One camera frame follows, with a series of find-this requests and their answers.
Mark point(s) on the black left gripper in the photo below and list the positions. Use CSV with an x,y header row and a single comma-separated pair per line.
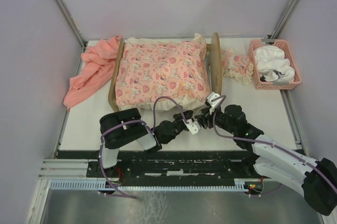
x,y
180,116

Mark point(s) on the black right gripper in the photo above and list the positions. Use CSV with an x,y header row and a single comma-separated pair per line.
x,y
205,115

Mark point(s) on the wooden striped pet bed frame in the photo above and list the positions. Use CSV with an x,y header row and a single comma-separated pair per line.
x,y
213,67

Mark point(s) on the small pink frilled pillow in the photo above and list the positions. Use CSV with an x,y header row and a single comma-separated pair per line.
x,y
237,66

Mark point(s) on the pink unicorn print mattress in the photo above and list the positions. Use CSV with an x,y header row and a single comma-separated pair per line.
x,y
158,74

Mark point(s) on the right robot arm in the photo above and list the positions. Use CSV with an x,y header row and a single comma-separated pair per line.
x,y
314,180

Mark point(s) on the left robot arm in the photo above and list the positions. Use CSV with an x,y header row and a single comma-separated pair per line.
x,y
123,127

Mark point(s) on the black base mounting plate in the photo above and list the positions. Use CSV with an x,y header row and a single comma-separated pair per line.
x,y
178,168

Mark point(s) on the white cloth in basket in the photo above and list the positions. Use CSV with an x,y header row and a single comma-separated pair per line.
x,y
272,66

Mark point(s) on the pink plastic basket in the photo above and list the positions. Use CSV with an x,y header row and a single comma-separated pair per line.
x,y
282,44

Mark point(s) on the salmon pink cloth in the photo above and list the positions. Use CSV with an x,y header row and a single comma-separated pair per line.
x,y
99,66

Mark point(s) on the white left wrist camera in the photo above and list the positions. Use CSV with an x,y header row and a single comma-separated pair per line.
x,y
192,126

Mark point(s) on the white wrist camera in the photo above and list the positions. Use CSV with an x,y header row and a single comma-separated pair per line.
x,y
192,126
214,101

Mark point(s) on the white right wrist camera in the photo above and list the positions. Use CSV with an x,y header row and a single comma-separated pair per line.
x,y
214,101

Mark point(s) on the white slotted cable duct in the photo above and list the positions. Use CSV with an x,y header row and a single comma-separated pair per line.
x,y
100,185

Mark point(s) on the right aluminium frame post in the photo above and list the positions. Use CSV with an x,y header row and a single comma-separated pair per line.
x,y
284,19

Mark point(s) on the aluminium frame post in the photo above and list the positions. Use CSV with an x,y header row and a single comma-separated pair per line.
x,y
70,22
284,19

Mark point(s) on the left aluminium frame post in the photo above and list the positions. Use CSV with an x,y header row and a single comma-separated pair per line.
x,y
70,22

